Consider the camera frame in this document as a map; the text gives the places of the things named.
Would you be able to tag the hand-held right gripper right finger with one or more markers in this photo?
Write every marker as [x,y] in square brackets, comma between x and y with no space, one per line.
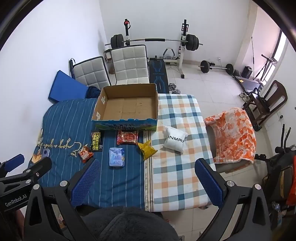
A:
[209,185]

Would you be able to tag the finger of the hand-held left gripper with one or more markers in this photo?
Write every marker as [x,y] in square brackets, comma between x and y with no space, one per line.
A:
[40,165]
[13,161]

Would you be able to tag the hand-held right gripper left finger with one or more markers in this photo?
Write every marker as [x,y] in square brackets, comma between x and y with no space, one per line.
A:
[84,185]

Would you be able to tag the orange mushroom snack packet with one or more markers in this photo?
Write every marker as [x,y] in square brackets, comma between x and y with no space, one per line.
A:
[85,154]

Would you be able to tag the light blue tissue packet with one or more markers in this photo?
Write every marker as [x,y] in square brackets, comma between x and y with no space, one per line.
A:
[116,157]

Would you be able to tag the black yellow wipes packet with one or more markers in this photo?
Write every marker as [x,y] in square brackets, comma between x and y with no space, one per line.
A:
[96,141]

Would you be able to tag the white pillow pack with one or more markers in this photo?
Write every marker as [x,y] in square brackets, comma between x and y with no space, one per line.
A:
[174,141]

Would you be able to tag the red snack packet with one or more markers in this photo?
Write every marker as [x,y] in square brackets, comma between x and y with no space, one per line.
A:
[127,138]

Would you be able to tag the yellow snack packet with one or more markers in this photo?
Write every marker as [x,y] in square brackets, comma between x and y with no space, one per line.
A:
[146,150]

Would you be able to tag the cardboard box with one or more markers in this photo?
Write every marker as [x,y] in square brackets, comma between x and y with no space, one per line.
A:
[124,109]

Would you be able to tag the person's left forearm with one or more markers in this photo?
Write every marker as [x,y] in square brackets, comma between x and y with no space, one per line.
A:
[19,222]

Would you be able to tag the grey chair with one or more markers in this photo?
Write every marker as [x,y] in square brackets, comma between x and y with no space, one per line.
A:
[229,167]

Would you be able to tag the person's black fleece clothing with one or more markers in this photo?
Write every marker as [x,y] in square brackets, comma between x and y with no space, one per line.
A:
[129,224]

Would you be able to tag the black exercise bike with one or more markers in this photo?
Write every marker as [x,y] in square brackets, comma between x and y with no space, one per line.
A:
[277,162]

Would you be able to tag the blue foam mat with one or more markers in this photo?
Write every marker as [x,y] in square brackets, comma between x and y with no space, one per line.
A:
[64,87]

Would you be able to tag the orange bag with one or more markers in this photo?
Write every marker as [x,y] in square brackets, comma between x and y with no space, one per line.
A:
[292,185]

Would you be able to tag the blue knitted cloth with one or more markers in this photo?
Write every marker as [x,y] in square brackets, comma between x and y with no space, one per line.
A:
[92,92]

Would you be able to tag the white sneaker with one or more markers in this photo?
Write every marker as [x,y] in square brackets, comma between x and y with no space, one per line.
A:
[247,97]
[242,95]

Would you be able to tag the chrome dumbbell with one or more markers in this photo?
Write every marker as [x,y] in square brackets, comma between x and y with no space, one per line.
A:
[177,91]
[172,86]

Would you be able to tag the white quilted blue-edged chair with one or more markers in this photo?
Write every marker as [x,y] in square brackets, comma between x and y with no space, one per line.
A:
[90,71]

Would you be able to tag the black treadmill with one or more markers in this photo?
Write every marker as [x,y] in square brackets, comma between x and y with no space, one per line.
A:
[249,83]

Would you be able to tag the dark wooden chair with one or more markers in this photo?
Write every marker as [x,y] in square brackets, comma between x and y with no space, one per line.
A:
[275,92]

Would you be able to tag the small barbell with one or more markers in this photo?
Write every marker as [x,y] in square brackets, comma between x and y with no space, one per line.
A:
[204,66]

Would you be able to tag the black box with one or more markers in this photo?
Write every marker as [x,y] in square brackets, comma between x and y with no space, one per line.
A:
[247,71]

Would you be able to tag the black weight bench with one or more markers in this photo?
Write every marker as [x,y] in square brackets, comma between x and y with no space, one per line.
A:
[158,76]

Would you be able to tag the white squat rack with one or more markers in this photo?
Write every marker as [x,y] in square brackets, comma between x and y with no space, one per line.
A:
[183,55]

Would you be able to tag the window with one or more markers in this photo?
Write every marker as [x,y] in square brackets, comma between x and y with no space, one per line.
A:
[278,55]

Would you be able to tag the barbell with black plates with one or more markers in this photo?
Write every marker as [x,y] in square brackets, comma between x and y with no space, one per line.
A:
[152,39]

